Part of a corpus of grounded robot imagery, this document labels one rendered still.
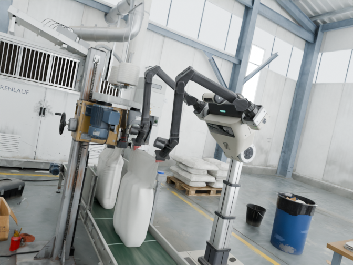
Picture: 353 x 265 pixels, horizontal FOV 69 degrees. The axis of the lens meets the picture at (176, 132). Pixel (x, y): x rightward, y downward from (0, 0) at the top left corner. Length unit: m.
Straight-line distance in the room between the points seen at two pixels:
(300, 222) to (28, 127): 4.23
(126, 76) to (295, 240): 2.77
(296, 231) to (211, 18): 6.05
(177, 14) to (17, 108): 4.53
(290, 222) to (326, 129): 6.81
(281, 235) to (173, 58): 5.04
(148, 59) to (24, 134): 3.44
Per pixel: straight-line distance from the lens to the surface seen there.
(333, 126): 10.00
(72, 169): 2.23
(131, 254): 1.95
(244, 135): 1.78
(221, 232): 2.11
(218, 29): 8.07
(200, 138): 7.65
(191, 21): 7.55
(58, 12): 6.32
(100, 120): 1.94
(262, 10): 9.04
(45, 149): 4.89
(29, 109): 4.79
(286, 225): 3.60
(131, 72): 1.99
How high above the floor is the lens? 1.34
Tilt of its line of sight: 3 degrees down
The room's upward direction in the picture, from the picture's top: 11 degrees clockwise
